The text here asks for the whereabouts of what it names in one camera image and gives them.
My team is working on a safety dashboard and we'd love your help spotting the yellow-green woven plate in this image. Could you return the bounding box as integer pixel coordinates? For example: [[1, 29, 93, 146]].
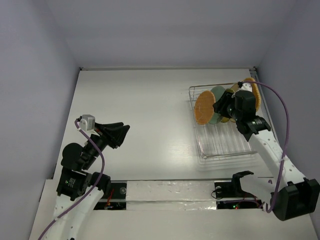
[[220, 88, 235, 123]]

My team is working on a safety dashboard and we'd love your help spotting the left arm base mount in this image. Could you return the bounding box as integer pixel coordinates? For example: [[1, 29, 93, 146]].
[[94, 181, 127, 211]]

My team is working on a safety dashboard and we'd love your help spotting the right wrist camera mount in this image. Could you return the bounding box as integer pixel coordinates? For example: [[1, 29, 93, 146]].
[[237, 81, 253, 93]]

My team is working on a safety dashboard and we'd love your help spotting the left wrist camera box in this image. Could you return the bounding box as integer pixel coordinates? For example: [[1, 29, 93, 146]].
[[78, 114, 96, 132]]

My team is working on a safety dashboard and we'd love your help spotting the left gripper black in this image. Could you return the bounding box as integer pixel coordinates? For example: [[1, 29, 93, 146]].
[[82, 120, 130, 168]]

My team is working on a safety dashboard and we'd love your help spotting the orange wicker plate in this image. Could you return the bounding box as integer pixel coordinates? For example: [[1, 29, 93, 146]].
[[194, 90, 216, 125], [243, 77, 261, 112]]

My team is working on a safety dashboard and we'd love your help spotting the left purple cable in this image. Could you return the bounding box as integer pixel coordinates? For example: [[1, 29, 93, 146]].
[[36, 118, 106, 240]]

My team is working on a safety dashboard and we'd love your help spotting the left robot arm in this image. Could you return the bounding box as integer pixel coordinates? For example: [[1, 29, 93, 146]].
[[45, 115, 130, 240]]

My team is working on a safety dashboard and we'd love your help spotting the white foam strip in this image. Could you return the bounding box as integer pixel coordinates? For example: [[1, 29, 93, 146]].
[[125, 180, 217, 211]]

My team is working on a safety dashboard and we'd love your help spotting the metal wire dish rack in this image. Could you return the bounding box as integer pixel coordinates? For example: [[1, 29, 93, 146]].
[[188, 82, 262, 160]]

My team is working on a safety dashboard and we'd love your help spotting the cream floral plate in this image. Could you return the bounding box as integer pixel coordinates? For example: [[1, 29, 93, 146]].
[[230, 83, 242, 123]]

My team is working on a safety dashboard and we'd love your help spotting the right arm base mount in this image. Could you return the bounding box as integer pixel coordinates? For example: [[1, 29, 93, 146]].
[[210, 170, 264, 210]]

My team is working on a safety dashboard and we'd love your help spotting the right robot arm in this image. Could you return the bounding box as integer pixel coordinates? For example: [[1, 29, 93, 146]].
[[213, 90, 320, 221]]

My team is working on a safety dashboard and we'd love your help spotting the teal floral plate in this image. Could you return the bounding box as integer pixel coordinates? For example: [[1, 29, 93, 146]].
[[208, 85, 225, 125]]

